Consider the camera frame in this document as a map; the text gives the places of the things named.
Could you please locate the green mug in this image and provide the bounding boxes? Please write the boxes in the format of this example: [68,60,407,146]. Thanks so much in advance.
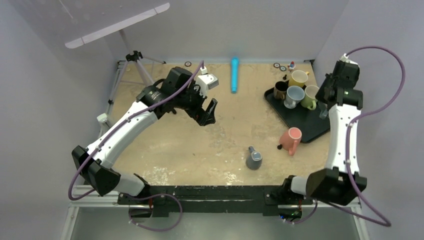
[300,85,320,111]

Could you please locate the small figurine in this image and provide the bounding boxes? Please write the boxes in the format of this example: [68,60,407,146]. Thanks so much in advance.
[287,61,296,73]

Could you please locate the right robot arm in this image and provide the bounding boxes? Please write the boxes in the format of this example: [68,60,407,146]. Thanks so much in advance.
[279,59,367,206]

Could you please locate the black tray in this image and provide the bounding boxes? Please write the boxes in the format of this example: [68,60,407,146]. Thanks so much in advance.
[264,88,330,144]

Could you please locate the blue cylinder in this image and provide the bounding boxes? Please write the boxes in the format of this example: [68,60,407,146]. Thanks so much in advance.
[230,57,239,94]

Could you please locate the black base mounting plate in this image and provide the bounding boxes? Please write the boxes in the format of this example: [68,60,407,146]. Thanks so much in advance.
[117,185,313,217]

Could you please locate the overhead light panel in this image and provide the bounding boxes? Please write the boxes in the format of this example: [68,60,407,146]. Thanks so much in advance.
[63,0,170,49]

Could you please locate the yellow mug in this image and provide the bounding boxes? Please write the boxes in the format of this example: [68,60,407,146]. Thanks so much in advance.
[288,70,310,88]

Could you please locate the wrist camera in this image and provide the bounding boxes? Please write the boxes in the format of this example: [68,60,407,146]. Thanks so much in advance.
[195,66,219,98]
[339,53,359,66]

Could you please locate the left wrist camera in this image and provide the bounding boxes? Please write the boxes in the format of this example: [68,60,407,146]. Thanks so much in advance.
[195,66,219,98]

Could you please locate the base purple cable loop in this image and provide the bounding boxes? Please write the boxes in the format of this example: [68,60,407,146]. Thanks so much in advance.
[128,190,184,232]

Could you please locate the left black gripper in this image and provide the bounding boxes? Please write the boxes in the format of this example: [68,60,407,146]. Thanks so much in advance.
[174,80,217,126]

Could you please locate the light grey mug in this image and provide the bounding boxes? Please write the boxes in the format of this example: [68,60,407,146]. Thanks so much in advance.
[283,85,305,109]

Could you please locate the brown mug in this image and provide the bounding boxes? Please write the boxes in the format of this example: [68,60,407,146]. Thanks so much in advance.
[273,81,289,101]

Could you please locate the tripod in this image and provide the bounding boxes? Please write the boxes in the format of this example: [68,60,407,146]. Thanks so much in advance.
[107,50,177,116]

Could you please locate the pink mug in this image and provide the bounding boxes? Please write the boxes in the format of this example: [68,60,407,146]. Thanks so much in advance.
[277,127,302,156]

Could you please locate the aluminium frame rail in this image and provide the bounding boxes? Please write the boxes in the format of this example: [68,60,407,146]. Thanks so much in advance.
[61,191,370,240]

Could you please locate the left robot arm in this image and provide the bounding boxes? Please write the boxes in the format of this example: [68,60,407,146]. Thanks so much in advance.
[71,67,219,205]

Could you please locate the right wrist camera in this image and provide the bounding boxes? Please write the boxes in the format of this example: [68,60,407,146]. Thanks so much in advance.
[339,53,359,66]

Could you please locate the slate blue mug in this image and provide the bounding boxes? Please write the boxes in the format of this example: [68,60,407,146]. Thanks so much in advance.
[245,146,263,170]

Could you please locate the dark blue-grey mug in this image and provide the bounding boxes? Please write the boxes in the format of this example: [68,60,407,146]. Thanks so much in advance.
[317,101,329,119]

